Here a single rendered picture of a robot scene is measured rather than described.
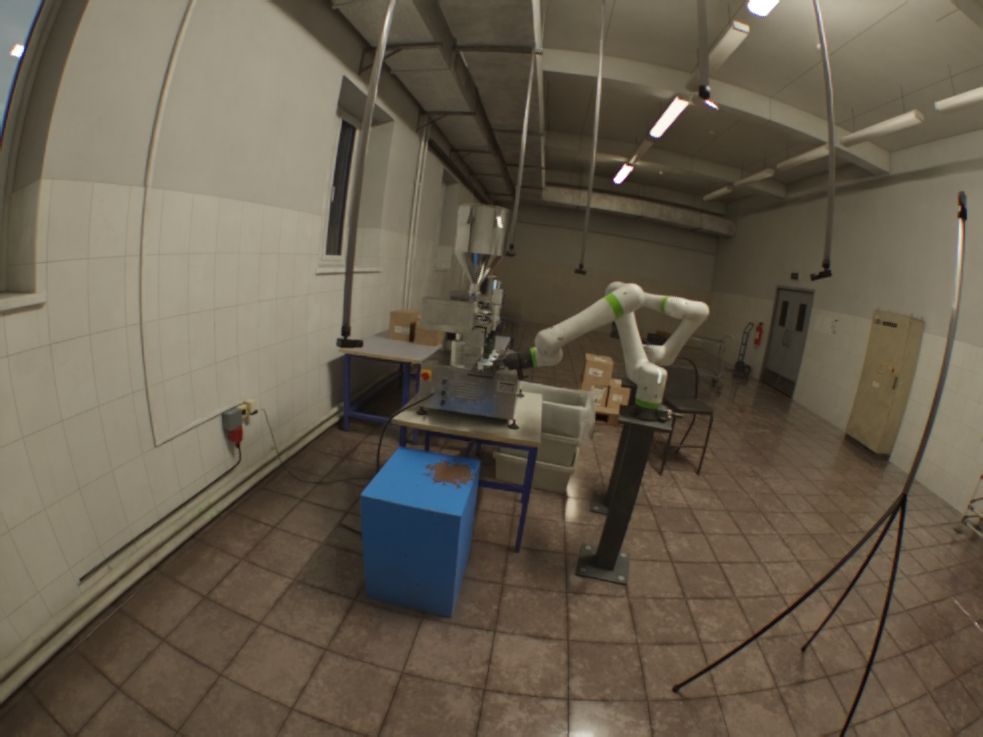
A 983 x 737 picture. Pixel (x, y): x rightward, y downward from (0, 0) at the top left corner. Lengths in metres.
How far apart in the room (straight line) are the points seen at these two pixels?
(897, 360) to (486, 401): 5.48
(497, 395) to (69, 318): 1.96
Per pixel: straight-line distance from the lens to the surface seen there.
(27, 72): 2.31
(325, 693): 1.78
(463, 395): 2.05
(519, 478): 3.07
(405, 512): 1.68
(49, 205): 1.84
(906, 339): 6.26
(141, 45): 2.18
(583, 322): 1.77
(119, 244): 2.00
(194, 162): 2.31
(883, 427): 6.36
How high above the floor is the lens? 1.52
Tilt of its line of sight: 14 degrees down
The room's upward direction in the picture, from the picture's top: 7 degrees clockwise
